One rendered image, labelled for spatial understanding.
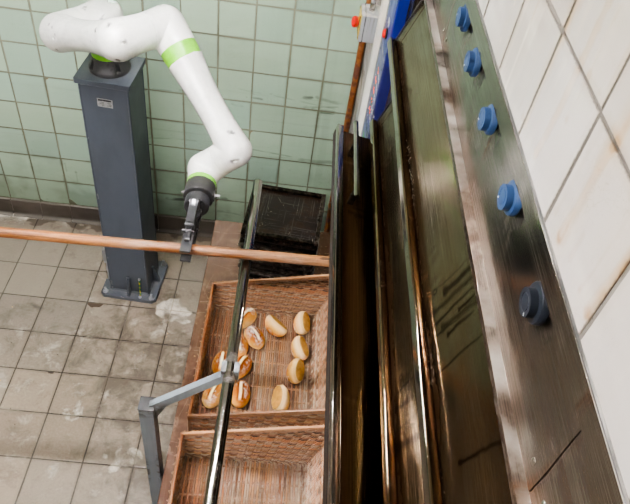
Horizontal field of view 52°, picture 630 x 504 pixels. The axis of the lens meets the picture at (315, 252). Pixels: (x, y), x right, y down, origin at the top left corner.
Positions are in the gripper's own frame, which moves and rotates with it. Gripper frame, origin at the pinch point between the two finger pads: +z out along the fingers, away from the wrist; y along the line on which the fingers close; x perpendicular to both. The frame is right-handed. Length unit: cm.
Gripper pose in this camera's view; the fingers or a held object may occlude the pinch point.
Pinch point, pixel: (186, 247)
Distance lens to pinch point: 187.7
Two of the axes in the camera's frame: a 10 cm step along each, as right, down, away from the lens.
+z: -0.3, 7.3, -6.9
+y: -1.2, 6.8, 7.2
